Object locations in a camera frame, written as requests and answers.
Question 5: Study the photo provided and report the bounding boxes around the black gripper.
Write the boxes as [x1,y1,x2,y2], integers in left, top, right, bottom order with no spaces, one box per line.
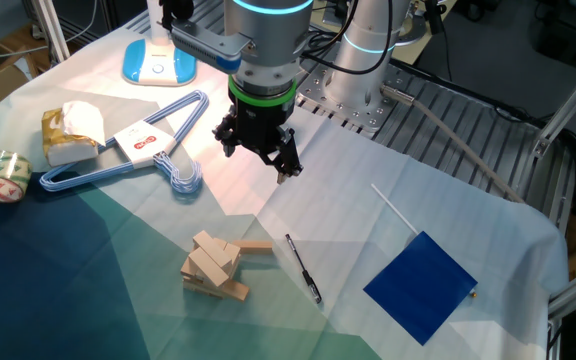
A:
[211,96,305,186]

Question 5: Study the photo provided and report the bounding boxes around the silver robot mounting plate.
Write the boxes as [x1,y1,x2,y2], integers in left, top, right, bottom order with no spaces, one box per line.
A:
[295,62,404,134]

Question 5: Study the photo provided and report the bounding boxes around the black ballpoint pen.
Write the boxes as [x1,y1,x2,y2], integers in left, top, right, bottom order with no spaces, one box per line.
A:
[284,233,323,305]

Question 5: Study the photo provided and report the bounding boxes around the blue white desk lamp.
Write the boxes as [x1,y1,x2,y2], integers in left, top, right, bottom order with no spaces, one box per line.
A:
[121,0,198,87]

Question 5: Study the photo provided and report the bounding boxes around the thin white stick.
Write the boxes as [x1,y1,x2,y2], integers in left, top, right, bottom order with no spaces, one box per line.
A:
[370,183,479,300]

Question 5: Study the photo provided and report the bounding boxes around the golden tissue pack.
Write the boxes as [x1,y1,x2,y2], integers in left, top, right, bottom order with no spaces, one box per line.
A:
[41,100,107,167]

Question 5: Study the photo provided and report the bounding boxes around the blue green patterned tablecloth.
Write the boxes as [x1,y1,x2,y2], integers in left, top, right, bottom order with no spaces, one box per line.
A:
[0,19,569,360]

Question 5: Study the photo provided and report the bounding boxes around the blue white hanger bundle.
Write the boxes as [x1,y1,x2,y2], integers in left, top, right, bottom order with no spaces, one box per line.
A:
[38,89,210,195]

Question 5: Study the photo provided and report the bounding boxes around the blue square sheet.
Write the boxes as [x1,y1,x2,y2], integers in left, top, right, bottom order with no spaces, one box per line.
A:
[362,230,479,347]

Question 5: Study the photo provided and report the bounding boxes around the printed packing tape roll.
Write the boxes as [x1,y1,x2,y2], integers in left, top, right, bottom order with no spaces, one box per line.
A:
[0,149,33,204]

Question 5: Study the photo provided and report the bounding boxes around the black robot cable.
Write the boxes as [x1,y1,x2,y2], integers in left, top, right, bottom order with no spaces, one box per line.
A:
[300,0,395,76]

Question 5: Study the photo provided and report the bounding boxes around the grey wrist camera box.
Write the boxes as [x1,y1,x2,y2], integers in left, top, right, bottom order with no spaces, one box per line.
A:
[170,19,257,75]

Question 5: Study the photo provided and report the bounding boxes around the beige braided hose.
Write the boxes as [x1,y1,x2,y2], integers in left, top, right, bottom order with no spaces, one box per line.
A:
[381,83,525,204]

